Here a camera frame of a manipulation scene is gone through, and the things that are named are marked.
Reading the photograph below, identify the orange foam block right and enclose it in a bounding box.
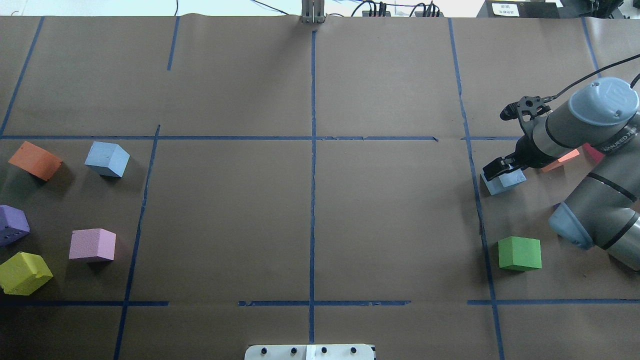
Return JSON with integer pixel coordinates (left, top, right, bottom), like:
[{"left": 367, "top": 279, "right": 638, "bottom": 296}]
[{"left": 541, "top": 148, "right": 580, "bottom": 173}]

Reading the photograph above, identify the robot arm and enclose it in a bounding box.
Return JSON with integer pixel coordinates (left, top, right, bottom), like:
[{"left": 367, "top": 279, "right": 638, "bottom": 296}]
[{"left": 482, "top": 77, "right": 640, "bottom": 271}]

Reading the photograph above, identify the yellow foam block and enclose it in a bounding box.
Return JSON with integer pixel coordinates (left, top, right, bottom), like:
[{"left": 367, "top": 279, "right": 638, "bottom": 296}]
[{"left": 0, "top": 251, "right": 54, "bottom": 296}]

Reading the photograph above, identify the pink foam block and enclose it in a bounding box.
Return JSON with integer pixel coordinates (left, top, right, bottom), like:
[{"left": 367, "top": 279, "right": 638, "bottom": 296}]
[{"left": 68, "top": 228, "right": 117, "bottom": 263}]

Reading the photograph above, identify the power strip left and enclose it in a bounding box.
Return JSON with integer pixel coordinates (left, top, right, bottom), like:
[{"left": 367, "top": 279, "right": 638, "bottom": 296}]
[{"left": 361, "top": 2, "right": 392, "bottom": 18}]

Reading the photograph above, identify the orange foam block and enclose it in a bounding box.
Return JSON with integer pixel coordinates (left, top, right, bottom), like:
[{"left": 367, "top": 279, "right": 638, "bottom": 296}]
[
  {"left": 541, "top": 148, "right": 580, "bottom": 173},
  {"left": 7, "top": 141, "right": 63, "bottom": 182}
]

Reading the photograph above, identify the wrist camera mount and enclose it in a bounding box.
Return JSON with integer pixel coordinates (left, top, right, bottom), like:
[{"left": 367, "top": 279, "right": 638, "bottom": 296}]
[{"left": 499, "top": 96, "right": 551, "bottom": 134}]

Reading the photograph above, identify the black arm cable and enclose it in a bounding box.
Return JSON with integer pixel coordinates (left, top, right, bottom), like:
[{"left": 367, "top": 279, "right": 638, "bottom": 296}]
[{"left": 545, "top": 54, "right": 640, "bottom": 103}]

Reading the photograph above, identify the green foam block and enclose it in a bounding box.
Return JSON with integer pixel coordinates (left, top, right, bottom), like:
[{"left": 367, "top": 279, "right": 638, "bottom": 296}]
[{"left": 497, "top": 235, "right": 543, "bottom": 272}]

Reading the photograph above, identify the purple foam block left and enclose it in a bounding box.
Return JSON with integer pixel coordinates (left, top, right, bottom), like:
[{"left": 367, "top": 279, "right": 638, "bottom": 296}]
[{"left": 0, "top": 204, "right": 31, "bottom": 247}]

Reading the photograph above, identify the red foam block far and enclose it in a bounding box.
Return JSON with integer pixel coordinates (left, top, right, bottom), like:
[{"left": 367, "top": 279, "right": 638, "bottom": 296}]
[{"left": 582, "top": 143, "right": 605, "bottom": 165}]

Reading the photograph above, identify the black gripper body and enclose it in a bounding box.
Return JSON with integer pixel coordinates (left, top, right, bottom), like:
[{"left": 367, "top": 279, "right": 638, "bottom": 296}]
[{"left": 508, "top": 136, "right": 550, "bottom": 172}]

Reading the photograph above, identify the aluminium frame post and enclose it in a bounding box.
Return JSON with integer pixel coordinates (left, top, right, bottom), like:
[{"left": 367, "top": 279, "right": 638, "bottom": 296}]
[{"left": 301, "top": 0, "right": 327, "bottom": 24}]

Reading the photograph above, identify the power strip right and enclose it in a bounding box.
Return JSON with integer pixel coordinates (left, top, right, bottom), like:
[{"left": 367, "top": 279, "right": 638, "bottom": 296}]
[{"left": 409, "top": 2, "right": 444, "bottom": 18}]

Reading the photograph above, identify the black box with label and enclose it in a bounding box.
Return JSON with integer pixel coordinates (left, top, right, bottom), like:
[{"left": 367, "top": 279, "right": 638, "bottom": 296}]
[{"left": 476, "top": 0, "right": 565, "bottom": 19}]

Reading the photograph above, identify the orange foam block left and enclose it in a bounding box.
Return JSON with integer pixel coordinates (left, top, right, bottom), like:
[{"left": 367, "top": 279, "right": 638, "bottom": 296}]
[{"left": 7, "top": 141, "right": 63, "bottom": 182}]

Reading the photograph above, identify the light blue block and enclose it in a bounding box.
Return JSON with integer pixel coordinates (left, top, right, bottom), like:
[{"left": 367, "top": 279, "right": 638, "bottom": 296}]
[
  {"left": 480, "top": 170, "right": 527, "bottom": 196},
  {"left": 84, "top": 141, "right": 130, "bottom": 178}
]

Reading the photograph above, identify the power strip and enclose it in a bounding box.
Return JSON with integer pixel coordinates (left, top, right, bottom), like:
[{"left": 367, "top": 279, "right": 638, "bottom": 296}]
[
  {"left": 409, "top": 2, "right": 444, "bottom": 18},
  {"left": 361, "top": 2, "right": 392, "bottom": 18}
]

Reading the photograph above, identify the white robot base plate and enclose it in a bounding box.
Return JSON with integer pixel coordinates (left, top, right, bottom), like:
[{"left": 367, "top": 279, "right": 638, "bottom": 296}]
[{"left": 244, "top": 343, "right": 377, "bottom": 360}]

